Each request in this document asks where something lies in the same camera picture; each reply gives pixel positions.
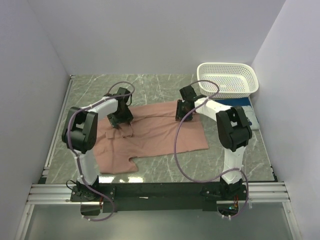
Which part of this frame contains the pink graphic t-shirt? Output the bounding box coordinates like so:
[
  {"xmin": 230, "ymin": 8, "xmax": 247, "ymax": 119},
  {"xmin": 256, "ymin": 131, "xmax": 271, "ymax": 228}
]
[{"xmin": 93, "ymin": 101, "xmax": 209, "ymax": 175}]

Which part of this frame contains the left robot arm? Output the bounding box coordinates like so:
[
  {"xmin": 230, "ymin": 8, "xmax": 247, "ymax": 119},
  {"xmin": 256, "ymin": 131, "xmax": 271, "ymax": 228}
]
[{"xmin": 61, "ymin": 87, "xmax": 134, "ymax": 201}]

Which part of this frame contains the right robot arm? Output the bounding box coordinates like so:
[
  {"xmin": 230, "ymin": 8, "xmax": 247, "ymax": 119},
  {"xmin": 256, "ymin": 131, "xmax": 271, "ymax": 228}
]
[{"xmin": 173, "ymin": 85, "xmax": 252, "ymax": 200}]

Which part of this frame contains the white plastic basket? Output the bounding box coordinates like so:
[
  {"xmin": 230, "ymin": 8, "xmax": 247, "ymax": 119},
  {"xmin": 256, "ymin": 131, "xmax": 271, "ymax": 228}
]
[{"xmin": 196, "ymin": 62, "xmax": 259, "ymax": 99}]

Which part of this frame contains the folded blue t-shirt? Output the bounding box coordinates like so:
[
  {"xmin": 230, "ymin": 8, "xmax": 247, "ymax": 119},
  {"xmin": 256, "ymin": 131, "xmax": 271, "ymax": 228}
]
[{"xmin": 215, "ymin": 97, "xmax": 260, "ymax": 131}]

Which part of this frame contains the black base crossbar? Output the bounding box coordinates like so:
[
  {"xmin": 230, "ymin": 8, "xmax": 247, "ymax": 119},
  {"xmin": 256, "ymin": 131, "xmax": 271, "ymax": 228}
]
[{"xmin": 70, "ymin": 182, "xmax": 248, "ymax": 213}]

